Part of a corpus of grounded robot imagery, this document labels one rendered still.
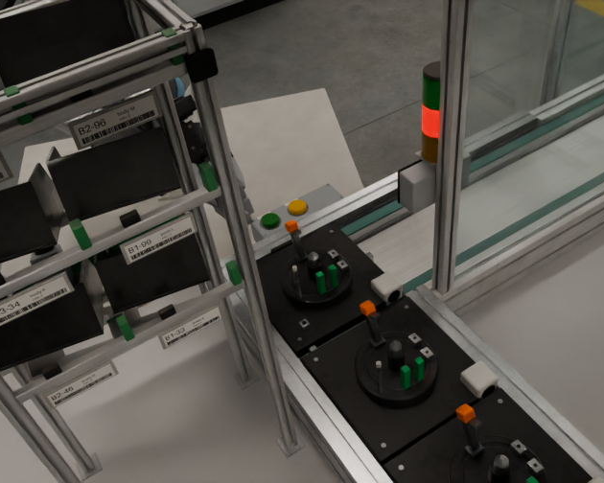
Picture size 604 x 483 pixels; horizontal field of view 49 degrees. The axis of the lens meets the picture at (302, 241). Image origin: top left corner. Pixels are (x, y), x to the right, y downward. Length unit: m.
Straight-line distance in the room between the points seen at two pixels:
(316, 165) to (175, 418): 0.78
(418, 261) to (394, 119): 2.04
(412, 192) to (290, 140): 0.80
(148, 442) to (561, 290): 0.87
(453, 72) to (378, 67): 2.85
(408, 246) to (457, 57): 0.57
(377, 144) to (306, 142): 1.42
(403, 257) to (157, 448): 0.62
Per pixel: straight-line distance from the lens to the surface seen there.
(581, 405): 1.31
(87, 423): 1.38
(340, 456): 1.11
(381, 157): 3.16
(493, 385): 1.16
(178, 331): 0.87
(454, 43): 0.96
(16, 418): 0.89
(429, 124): 1.06
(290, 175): 1.74
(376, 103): 3.52
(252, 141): 1.88
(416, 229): 1.48
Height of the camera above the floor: 1.95
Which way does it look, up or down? 44 degrees down
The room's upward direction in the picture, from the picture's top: 9 degrees counter-clockwise
